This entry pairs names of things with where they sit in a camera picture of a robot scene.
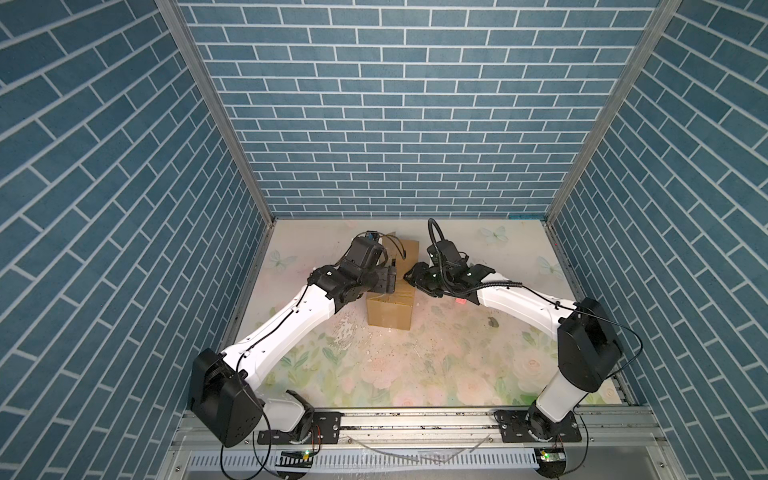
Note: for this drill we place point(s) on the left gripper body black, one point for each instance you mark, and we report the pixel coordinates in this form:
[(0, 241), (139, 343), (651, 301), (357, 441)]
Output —
[(380, 279)]

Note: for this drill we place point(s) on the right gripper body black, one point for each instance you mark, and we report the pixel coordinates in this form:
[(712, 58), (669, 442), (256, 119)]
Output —
[(429, 281)]

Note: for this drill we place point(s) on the brown cardboard express box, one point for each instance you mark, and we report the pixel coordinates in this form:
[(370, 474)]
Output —
[(395, 310)]

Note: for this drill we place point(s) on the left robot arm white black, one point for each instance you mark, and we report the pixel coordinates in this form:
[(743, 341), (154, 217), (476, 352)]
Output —
[(224, 386)]

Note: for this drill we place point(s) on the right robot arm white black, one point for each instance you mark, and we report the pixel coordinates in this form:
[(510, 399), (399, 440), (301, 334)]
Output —
[(588, 347)]

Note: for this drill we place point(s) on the left controller board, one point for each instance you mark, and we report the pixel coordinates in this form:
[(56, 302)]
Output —
[(293, 464)]

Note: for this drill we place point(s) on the controller board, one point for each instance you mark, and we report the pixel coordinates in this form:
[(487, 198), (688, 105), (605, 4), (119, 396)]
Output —
[(551, 463), (293, 464)]

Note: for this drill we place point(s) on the right controller board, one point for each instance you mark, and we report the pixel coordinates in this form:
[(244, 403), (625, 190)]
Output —
[(551, 463)]

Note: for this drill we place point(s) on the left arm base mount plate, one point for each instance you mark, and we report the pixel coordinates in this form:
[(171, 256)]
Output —
[(321, 427)]

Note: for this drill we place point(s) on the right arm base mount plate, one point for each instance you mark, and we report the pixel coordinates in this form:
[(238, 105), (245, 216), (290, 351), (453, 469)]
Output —
[(531, 425)]

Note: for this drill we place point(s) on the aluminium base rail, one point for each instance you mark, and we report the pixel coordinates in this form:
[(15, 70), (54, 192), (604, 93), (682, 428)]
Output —
[(409, 439)]

